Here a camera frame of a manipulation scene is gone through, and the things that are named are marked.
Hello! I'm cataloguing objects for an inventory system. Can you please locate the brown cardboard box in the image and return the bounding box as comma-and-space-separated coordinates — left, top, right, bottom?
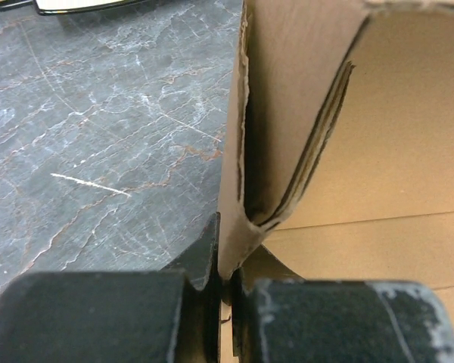
217, 0, 454, 363

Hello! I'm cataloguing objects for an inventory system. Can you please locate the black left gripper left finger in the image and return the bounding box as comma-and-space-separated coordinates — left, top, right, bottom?
0, 214, 221, 362

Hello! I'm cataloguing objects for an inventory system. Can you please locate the black wire wooden shelf rack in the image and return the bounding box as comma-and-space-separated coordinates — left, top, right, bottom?
0, 0, 33, 11

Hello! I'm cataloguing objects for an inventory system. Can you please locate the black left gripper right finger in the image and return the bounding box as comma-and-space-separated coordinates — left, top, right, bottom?
231, 247, 454, 362

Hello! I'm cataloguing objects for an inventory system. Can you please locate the white tray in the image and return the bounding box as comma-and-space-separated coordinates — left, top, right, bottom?
33, 0, 142, 15

